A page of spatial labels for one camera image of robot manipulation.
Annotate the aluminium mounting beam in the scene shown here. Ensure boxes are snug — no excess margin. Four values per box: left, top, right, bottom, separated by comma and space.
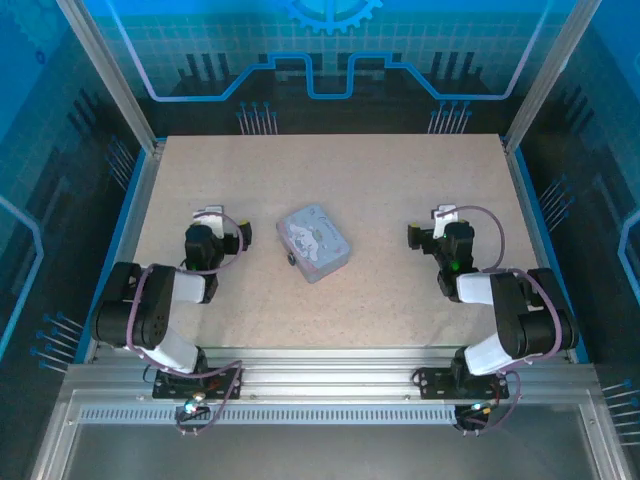
64, 347, 599, 391

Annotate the blue table edge strip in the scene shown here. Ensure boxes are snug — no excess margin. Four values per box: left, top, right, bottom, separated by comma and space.
79, 149, 151, 364
512, 148, 590, 365

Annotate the grey metal lower shelf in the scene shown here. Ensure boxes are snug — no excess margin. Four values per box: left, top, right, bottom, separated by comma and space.
29, 389, 631, 480

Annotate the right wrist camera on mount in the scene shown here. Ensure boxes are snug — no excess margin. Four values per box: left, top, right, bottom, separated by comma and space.
432, 203, 460, 240

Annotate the slotted grey cable duct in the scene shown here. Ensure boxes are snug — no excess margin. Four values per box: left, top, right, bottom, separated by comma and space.
77, 405, 461, 426

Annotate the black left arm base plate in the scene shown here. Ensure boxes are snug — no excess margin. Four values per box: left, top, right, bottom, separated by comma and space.
151, 366, 245, 401

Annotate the aluminium side rail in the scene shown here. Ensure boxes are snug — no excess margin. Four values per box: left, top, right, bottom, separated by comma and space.
502, 142, 577, 361
92, 142, 165, 361

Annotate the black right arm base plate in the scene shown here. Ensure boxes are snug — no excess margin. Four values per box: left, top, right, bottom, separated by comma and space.
415, 366, 511, 401

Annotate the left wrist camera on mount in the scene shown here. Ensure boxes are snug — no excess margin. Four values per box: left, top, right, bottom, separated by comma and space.
192, 203, 226, 239

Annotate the aluminium frame post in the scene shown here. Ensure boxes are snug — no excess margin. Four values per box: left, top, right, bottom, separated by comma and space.
54, 0, 164, 154
501, 0, 604, 154

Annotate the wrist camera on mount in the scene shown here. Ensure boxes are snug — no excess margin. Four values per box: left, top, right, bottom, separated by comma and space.
192, 203, 226, 239
432, 203, 460, 240

